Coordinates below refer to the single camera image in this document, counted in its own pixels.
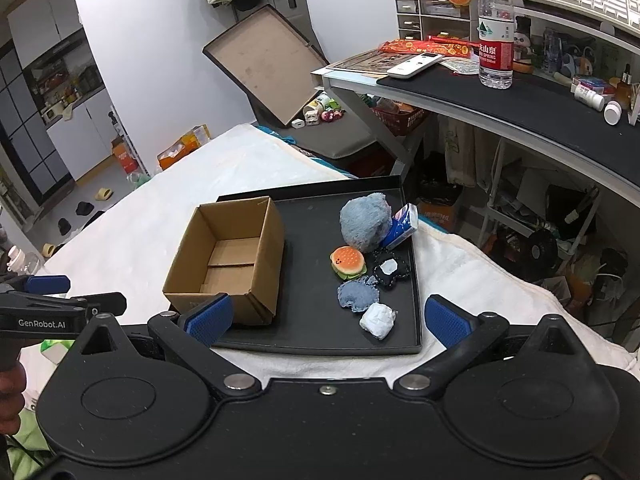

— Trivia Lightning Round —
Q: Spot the white soft ball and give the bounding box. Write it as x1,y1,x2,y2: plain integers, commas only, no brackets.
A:
359,302,397,340

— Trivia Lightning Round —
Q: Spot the brown cardboard box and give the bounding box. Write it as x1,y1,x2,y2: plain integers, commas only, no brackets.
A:
163,196,284,326

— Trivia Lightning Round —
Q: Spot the blue tissue pack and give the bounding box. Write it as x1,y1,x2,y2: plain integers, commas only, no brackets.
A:
382,203,419,250

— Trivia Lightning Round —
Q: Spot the grey plush toy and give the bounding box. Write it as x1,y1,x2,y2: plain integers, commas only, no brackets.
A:
340,192,393,252

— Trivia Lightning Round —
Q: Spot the blue denim soft piece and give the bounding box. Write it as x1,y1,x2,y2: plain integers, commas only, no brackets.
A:
336,276,380,313

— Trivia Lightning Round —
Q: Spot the person's left hand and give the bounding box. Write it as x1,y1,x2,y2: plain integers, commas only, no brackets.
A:
0,362,26,436

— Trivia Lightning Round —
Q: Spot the green tissue pack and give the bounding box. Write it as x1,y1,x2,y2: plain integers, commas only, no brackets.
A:
40,339,74,365

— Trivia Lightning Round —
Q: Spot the black white plush flower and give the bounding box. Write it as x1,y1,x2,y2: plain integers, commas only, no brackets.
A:
372,250,411,290

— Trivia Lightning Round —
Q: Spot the yellow slipper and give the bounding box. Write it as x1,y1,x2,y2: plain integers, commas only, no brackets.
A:
94,188,113,202

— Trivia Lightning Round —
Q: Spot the black plastic tray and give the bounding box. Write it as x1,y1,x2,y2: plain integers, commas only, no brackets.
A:
214,177,422,356

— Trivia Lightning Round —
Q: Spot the hamburger plush toy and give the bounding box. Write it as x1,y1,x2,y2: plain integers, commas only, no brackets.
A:
330,246,367,281

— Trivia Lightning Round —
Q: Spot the orange paper bag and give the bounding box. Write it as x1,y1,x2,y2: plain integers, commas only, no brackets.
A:
112,139,139,174

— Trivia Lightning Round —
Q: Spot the grey floor mat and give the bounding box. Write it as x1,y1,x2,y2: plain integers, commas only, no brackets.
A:
271,113,394,160

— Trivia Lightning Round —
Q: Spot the black desk mat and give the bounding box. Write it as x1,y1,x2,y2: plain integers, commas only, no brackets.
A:
378,65,640,184

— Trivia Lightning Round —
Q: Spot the red doll toy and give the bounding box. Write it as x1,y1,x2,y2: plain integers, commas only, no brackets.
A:
320,107,344,122

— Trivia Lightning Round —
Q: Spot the white pill bottle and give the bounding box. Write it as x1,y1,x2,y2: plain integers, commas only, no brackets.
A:
573,84,605,112

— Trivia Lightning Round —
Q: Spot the white remote control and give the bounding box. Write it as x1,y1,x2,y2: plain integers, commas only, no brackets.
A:
386,54,445,80

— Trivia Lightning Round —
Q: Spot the large open cardboard tray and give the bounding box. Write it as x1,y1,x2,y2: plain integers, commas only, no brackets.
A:
203,4,328,126

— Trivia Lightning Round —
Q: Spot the red snack package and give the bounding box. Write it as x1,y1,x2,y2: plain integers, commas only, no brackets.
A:
378,37,480,58

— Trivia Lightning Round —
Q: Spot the grey drawer organizer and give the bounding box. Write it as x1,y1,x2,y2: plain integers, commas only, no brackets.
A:
395,0,478,41

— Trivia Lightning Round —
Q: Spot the clear water bottle red label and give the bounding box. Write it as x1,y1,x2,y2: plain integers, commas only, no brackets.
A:
477,0,515,90

